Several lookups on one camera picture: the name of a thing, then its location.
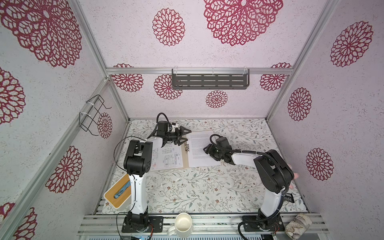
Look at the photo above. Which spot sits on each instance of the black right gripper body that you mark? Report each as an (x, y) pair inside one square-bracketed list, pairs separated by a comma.
[(214, 153)]

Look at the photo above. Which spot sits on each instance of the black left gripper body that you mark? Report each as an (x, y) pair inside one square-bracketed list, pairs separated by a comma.
[(171, 136)]

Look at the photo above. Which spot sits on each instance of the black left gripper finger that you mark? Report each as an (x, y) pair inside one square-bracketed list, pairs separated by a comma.
[(181, 131), (179, 142)]

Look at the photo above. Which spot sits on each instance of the white printed text sheet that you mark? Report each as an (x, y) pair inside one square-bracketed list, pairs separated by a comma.
[(197, 141)]

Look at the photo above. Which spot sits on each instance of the white technical drawing sheet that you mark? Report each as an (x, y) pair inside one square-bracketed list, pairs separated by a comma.
[(167, 157)]

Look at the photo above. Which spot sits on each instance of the beige manila folder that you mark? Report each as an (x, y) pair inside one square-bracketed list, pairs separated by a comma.
[(185, 150)]

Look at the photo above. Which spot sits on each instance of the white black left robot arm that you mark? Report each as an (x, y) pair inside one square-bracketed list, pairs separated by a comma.
[(137, 164)]

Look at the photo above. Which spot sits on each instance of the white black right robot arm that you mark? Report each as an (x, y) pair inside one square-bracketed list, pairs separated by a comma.
[(274, 172)]

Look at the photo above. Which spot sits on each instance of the white wooden-top tissue box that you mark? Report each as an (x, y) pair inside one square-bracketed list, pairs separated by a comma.
[(119, 195)]

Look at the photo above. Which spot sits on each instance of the pink pig plush toy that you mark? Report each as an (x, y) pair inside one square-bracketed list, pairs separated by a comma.
[(296, 175)]

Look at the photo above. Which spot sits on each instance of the small black card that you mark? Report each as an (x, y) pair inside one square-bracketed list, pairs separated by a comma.
[(289, 198)]

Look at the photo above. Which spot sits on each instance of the white ceramic mug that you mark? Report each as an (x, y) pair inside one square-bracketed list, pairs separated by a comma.
[(183, 226)]

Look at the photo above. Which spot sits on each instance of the marbled patterned cup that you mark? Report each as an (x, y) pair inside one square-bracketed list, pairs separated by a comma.
[(298, 226)]

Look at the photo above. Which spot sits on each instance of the grey slotted wall shelf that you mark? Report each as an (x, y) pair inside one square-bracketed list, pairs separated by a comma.
[(212, 81)]

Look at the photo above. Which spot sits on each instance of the black wire wall rack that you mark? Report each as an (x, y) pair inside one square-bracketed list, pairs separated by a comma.
[(96, 120)]

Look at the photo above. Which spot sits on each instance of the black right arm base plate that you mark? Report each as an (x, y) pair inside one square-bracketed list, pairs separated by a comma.
[(260, 222)]

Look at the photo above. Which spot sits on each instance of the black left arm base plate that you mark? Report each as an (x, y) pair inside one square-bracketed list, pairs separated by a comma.
[(142, 223)]

